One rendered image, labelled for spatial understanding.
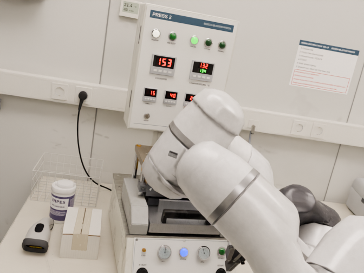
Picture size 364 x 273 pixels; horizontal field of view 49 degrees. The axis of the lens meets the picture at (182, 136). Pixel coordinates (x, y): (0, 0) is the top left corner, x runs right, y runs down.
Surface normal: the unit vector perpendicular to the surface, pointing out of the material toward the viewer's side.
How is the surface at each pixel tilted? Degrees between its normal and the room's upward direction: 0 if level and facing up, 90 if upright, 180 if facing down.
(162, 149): 71
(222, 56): 90
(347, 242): 37
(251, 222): 81
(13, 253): 0
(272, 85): 90
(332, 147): 90
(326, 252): 45
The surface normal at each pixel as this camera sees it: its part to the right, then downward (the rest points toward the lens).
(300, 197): 0.16, -0.69
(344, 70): 0.11, 0.29
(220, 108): -0.07, -0.08
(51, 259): 0.18, -0.95
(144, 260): 0.29, -0.13
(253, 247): -0.46, 0.23
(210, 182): -0.33, -0.17
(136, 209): 0.29, -0.53
